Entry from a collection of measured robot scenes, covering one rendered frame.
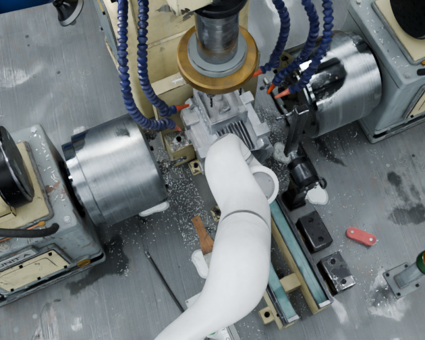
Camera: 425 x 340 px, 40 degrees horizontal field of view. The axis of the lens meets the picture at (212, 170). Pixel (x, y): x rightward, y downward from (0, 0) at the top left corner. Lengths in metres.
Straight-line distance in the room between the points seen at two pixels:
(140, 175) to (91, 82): 0.60
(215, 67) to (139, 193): 0.37
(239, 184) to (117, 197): 0.44
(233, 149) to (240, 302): 0.36
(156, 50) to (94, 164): 0.35
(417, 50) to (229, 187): 0.72
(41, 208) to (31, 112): 0.61
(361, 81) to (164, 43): 0.51
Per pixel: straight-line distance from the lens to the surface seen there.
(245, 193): 1.01
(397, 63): 1.55
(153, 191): 1.42
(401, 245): 1.75
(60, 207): 1.38
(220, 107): 1.46
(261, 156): 1.57
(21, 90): 1.97
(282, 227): 1.57
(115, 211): 1.43
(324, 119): 1.51
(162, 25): 1.47
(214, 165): 1.08
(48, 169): 1.42
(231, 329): 1.37
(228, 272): 0.82
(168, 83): 1.48
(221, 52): 1.22
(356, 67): 1.52
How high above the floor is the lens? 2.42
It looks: 69 degrees down
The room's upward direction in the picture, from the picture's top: 2 degrees counter-clockwise
